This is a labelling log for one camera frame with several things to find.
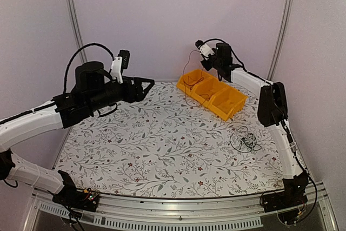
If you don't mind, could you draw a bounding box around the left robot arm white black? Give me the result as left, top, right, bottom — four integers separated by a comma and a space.
1, 57, 155, 206

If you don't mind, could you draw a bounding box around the white thin cable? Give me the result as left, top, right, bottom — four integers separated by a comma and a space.
240, 133, 260, 152

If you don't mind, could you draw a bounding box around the yellow bin near compartment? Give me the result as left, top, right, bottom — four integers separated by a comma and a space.
209, 87, 248, 121

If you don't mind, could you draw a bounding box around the black thin cable tangle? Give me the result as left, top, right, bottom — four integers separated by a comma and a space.
229, 126, 262, 154

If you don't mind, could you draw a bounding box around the aluminium front rail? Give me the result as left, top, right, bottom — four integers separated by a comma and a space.
23, 182, 339, 230

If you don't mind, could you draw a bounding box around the floral patterned table mat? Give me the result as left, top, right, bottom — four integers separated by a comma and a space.
56, 82, 283, 198

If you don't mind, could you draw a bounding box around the dark red cable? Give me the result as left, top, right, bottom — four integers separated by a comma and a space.
183, 76, 205, 93

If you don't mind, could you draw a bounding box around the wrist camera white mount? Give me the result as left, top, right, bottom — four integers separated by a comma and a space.
195, 40, 215, 60
110, 50, 130, 84

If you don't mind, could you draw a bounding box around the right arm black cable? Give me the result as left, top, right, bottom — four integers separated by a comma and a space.
204, 38, 247, 72

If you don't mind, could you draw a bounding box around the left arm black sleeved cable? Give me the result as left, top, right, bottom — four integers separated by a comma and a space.
62, 42, 116, 95

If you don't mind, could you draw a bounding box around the yellow bin far compartment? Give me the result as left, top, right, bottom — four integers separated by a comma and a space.
177, 69, 212, 97

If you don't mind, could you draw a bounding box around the yellow bin middle compartment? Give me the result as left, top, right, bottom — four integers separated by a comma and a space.
191, 76, 230, 108

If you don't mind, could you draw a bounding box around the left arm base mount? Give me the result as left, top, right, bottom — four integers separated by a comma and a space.
52, 170, 100, 212

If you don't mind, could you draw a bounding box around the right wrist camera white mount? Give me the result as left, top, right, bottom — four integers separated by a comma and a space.
195, 40, 215, 60

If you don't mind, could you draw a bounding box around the left aluminium frame post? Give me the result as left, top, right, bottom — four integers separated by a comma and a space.
66, 0, 84, 49

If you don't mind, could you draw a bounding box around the yellow bin compartment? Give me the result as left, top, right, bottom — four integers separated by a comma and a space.
177, 69, 212, 97
209, 87, 248, 121
191, 76, 230, 108

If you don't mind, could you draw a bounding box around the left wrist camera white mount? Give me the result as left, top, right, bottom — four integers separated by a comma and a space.
110, 50, 130, 84

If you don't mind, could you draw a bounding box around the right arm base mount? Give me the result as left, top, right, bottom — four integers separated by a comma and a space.
259, 176, 308, 225

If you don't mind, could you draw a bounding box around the aluminium frame post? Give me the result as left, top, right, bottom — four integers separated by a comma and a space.
267, 0, 294, 80
66, 0, 84, 49

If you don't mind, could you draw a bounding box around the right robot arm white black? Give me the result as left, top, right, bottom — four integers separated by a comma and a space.
195, 38, 309, 207

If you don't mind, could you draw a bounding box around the right aluminium frame post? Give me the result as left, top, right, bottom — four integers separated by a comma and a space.
267, 0, 294, 80

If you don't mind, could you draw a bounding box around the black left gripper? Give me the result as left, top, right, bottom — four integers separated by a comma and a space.
87, 76, 155, 113

